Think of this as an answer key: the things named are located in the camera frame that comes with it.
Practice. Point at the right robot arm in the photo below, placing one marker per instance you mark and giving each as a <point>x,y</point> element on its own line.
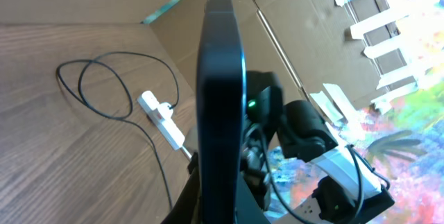
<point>351,191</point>

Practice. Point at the white power strip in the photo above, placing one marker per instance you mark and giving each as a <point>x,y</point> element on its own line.
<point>168,128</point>

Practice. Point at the blue Samsung Galaxy smartphone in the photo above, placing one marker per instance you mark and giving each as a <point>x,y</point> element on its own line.
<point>220,104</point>

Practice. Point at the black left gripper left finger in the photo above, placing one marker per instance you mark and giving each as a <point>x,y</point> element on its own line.
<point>186,210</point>

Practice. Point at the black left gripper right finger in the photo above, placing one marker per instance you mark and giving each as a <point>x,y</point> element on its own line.
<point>247,209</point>

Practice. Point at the white charger plug adapter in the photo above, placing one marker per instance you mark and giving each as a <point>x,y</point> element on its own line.
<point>163,111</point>

